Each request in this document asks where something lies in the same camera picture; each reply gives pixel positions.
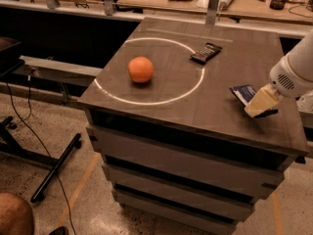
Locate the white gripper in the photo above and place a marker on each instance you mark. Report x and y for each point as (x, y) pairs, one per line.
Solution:
(284, 77)

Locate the blue rxbar blueberry bar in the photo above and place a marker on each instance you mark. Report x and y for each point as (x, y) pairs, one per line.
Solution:
(244, 93)

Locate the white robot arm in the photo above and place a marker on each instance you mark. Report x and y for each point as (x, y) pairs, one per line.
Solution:
(304, 48)

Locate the black round cup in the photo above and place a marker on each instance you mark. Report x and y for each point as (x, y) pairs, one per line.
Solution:
(278, 4)

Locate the grey drawer cabinet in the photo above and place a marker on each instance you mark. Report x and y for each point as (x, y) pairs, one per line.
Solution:
(181, 145)

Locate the orange ball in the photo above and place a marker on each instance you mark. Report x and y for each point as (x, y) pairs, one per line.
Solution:
(140, 69)

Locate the black shoe tip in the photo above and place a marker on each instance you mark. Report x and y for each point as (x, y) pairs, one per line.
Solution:
(62, 230)

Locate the black rolling stand base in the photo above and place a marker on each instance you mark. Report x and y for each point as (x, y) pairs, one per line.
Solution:
(9, 145)

